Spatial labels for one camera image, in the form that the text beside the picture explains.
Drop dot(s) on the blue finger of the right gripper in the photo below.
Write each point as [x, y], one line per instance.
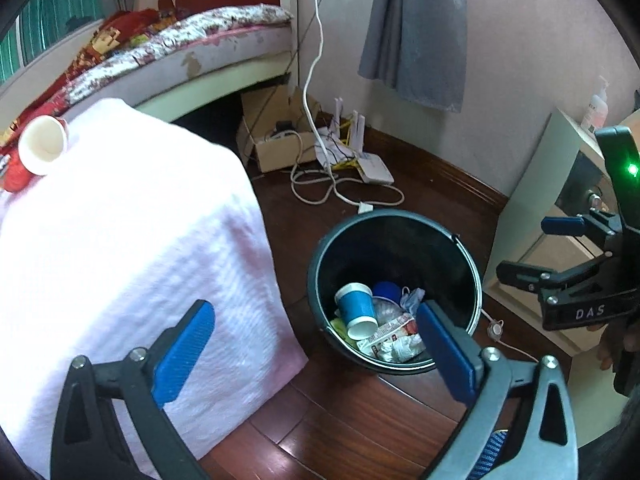
[563, 226]

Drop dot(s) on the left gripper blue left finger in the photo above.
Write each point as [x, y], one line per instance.
[88, 442]

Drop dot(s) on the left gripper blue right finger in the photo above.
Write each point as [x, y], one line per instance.
[518, 422]

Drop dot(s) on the blue patterned paper cup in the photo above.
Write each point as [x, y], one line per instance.
[354, 300]

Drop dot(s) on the red paper cup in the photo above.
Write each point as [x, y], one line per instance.
[42, 142]

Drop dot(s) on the black trash bucket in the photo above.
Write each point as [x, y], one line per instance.
[393, 252]

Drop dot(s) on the person's right hand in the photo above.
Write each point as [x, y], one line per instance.
[610, 347]

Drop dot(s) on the beige bedside cabinet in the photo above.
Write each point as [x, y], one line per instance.
[565, 176]

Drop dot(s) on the white lotion pump bottle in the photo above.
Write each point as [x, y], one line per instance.
[597, 109]

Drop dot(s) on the white wifi router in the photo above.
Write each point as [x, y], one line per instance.
[340, 145]

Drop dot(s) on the grey curtain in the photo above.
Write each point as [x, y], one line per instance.
[418, 49]

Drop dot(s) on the red crumpled wrapper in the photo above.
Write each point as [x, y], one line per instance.
[14, 175]

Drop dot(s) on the cardboard box on floor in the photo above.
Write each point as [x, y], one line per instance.
[275, 131]

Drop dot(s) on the bed with floral mattress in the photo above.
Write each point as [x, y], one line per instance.
[186, 65]

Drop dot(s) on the red patterned blanket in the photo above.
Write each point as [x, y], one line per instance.
[122, 29]

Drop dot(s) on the window with green curtain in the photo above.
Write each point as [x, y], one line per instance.
[40, 25]

